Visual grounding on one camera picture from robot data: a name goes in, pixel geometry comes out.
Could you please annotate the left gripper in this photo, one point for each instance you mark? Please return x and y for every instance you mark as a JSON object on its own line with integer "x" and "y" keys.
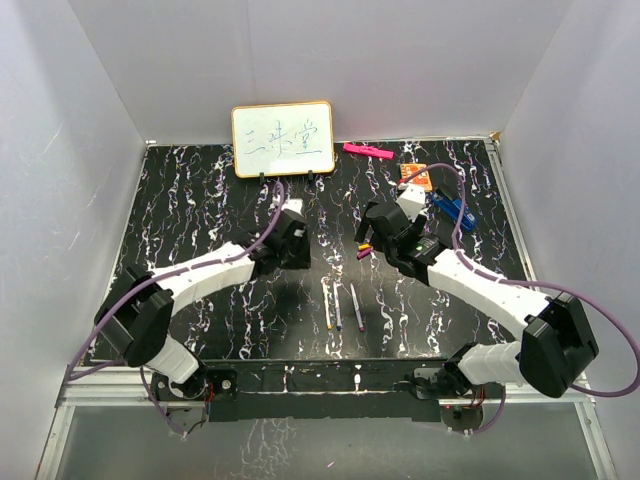
{"x": 302, "y": 261}

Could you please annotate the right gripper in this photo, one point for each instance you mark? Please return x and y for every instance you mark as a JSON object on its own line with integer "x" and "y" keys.
{"x": 363, "y": 231}

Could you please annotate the yellow marker pen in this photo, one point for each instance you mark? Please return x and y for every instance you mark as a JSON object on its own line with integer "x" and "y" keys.
{"x": 326, "y": 307}

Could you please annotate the blue marker pen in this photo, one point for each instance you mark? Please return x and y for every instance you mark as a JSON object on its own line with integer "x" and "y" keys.
{"x": 339, "y": 323}

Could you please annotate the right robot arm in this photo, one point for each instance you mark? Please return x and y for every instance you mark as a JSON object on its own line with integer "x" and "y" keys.
{"x": 553, "y": 341}

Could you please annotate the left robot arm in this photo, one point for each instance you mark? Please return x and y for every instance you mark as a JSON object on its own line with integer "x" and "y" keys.
{"x": 136, "y": 315}

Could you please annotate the pink marker pen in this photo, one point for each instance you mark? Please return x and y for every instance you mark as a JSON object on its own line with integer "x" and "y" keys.
{"x": 356, "y": 307}

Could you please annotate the orange card box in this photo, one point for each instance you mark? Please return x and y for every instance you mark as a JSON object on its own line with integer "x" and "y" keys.
{"x": 414, "y": 174}

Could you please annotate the blue plastic clip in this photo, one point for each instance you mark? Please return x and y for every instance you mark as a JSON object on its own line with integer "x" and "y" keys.
{"x": 451, "y": 206}

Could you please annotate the small whiteboard with writing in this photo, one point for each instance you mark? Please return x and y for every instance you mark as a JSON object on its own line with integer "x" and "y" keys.
{"x": 283, "y": 139}

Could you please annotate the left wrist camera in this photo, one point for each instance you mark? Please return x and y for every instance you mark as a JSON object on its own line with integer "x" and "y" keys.
{"x": 295, "y": 205}

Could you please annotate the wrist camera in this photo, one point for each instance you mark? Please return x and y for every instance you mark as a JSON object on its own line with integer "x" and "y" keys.
{"x": 412, "y": 200}
{"x": 295, "y": 205}

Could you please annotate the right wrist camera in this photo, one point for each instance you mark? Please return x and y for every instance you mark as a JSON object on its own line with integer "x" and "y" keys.
{"x": 412, "y": 200}

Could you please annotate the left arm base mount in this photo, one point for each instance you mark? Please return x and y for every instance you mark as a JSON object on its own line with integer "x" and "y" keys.
{"x": 207, "y": 386}

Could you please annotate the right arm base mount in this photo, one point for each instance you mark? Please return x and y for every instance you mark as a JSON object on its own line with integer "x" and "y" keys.
{"x": 425, "y": 383}

